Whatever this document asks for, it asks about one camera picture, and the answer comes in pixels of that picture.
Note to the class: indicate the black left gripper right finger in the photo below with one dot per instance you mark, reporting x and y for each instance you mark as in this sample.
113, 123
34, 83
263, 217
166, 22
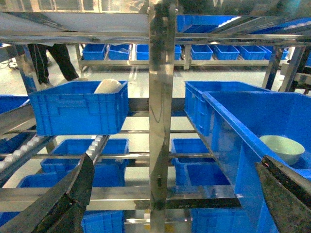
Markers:
287, 195

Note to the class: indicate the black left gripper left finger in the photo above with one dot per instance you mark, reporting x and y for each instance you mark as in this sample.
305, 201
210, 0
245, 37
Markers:
61, 208

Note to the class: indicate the pale green bowl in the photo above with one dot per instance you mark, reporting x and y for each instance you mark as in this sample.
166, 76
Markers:
287, 149

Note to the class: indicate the large blue bin on shelf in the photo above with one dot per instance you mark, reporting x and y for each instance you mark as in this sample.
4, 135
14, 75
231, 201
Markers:
238, 120

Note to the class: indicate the stainless steel shelf rack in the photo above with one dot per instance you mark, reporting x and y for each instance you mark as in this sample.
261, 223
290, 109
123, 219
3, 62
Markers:
162, 24

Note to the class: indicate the blue bin with white bag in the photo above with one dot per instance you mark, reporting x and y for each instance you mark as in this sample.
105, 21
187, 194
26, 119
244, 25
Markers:
74, 108

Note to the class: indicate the blue bin behind large bin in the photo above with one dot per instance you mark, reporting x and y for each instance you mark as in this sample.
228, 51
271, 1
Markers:
196, 106

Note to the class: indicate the white plastic bag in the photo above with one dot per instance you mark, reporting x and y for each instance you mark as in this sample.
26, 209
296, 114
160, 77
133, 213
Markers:
108, 86

